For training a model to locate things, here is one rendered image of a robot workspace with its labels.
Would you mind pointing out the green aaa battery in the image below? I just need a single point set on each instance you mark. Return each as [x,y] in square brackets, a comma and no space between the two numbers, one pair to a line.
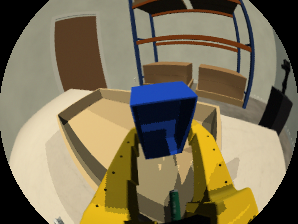
[174,205]

